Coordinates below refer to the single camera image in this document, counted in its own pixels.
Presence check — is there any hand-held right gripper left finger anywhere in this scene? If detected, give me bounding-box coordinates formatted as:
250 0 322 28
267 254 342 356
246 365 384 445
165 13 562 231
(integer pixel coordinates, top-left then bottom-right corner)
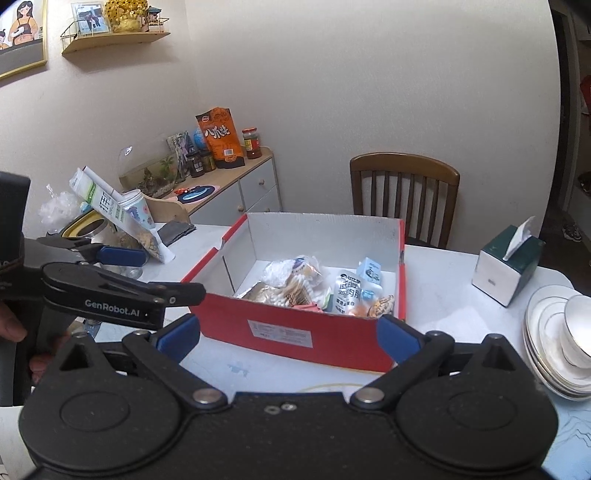
58 314 229 409

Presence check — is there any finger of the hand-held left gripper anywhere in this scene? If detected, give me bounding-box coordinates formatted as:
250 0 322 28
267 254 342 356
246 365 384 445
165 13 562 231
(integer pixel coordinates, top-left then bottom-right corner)
37 235 148 268
55 262 207 309

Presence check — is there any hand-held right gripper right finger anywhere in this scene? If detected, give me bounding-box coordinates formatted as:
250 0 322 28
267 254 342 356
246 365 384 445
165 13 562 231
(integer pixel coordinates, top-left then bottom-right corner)
351 315 532 409

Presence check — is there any light blue carton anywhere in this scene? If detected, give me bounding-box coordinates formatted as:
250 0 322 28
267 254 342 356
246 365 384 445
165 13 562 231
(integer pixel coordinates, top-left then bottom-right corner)
356 257 385 289

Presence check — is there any gold foil packet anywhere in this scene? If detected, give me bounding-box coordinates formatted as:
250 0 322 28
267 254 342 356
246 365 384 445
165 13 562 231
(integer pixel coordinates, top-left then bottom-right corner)
233 282 289 305

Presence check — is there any blueberry bread packet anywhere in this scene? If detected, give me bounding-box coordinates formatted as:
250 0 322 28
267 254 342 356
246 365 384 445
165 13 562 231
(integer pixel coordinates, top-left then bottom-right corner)
295 255 333 301

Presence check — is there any cotton swab bag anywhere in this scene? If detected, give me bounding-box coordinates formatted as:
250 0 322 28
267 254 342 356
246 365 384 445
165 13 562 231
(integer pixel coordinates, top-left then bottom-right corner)
261 256 320 309

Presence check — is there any red cardboard box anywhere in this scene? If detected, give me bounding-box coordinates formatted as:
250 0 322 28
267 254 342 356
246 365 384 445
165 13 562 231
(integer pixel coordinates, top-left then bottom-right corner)
181 212 408 374

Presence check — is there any person's left hand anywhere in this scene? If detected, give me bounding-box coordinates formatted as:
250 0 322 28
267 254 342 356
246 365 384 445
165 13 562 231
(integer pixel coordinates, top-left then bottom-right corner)
0 305 70 386

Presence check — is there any clear snack bag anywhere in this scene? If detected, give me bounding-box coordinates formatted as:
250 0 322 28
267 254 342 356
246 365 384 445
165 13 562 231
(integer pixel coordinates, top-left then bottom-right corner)
117 231 162 264

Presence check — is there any tiger striped packet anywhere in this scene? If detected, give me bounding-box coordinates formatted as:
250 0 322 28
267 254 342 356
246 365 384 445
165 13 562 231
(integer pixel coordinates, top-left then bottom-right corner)
367 294 397 320

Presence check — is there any white floral cup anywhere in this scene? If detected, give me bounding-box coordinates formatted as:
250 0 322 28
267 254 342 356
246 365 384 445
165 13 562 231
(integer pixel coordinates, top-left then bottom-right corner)
117 189 155 227

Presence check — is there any white-green plastic bag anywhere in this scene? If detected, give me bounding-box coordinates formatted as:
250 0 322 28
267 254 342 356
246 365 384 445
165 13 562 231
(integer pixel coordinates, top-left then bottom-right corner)
69 166 176 265

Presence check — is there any grey cloth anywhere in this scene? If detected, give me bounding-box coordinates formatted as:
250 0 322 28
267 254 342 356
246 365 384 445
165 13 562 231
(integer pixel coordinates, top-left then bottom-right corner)
154 220 197 250

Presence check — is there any wooden stand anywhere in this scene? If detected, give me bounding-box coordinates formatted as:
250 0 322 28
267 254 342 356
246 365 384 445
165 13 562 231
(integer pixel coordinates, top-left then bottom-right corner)
143 194 191 224

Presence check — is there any clear plastic bag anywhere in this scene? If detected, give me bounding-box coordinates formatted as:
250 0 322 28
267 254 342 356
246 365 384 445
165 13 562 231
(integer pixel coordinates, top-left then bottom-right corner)
38 184 84 227

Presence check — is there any glass fish bowl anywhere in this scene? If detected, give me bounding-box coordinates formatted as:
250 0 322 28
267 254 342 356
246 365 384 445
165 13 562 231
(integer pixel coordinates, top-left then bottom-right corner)
117 143 188 199

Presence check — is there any blue mouse pad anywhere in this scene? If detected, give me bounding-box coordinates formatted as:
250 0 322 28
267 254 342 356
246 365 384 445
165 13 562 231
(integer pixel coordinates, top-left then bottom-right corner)
177 184 218 204

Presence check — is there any picture card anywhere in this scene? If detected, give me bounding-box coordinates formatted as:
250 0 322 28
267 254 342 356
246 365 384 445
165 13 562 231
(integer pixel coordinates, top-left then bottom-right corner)
166 131 192 181

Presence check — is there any grey wooden sideboard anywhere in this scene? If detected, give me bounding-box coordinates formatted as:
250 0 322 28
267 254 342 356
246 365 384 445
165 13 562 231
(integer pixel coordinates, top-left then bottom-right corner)
182 148 283 228

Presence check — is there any green white tissue box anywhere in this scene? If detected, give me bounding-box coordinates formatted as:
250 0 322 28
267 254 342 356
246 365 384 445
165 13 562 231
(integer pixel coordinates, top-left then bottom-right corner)
472 216 546 308

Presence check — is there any stack of white plates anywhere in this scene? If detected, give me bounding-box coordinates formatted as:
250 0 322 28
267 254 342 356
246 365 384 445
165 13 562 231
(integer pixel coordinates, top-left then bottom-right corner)
523 285 591 391

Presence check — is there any orange snack bag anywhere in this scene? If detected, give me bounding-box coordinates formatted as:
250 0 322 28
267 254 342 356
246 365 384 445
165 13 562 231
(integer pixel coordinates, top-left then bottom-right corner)
195 107 245 170

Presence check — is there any red sauce jar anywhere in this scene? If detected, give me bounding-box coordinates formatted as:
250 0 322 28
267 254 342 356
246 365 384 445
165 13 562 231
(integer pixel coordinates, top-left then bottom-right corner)
242 128 262 160

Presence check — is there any white gold rim plate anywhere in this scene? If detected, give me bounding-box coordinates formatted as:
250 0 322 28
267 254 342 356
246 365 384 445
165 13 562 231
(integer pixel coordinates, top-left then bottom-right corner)
526 323 591 401

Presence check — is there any wooden chair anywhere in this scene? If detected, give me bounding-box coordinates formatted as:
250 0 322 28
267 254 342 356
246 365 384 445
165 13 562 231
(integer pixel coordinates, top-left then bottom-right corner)
349 152 461 250

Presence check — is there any white gold rim bowl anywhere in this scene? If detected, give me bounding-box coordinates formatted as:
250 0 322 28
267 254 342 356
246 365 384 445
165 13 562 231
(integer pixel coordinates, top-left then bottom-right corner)
560 294 591 370

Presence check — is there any gold ornament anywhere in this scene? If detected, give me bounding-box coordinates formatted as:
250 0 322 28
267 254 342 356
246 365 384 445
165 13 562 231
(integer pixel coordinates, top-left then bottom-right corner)
104 0 148 33

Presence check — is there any small figurine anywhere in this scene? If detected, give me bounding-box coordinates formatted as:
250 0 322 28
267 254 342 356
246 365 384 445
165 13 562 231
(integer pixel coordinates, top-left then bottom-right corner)
145 6 167 32

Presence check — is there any wooden wall shelf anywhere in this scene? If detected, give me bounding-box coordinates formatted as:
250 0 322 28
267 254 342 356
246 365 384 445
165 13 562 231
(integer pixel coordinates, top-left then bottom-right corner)
61 18 171 56

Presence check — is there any photo frame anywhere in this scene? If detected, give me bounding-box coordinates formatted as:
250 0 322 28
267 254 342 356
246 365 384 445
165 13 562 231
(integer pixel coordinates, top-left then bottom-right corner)
71 1 112 35

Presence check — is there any framed wall picture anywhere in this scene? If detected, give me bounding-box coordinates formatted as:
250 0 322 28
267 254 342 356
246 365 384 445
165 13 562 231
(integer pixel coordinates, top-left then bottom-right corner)
0 0 49 80

